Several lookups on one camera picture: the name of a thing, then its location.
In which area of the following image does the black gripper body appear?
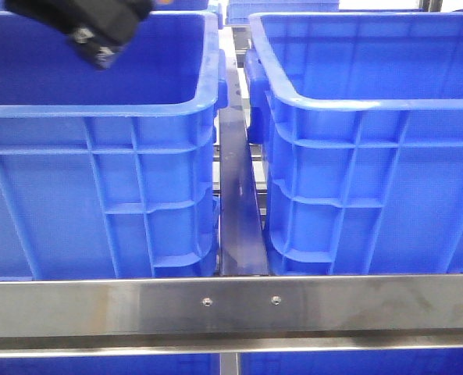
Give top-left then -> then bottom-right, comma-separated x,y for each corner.
3,0 -> 154,70

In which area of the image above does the blue crate rear right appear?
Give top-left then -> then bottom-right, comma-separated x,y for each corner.
226,0 -> 340,25

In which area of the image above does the blue plastic crate left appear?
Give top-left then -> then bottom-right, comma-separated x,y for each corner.
0,12 -> 227,281

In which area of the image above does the blue plastic crate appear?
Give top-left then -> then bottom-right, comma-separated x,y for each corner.
245,12 -> 463,275
0,12 -> 227,281

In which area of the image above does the steel centre divider bar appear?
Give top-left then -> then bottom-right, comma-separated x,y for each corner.
219,54 -> 269,277

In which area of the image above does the blue plastic crate right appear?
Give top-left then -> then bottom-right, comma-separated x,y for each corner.
245,12 -> 463,275

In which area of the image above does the blue crate lower left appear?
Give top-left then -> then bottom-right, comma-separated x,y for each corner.
0,354 -> 219,374

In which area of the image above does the blue crate lower right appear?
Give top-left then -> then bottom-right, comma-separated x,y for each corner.
241,348 -> 463,375

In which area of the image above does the stainless steel front rail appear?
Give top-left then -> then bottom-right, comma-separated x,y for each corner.
0,274 -> 463,358

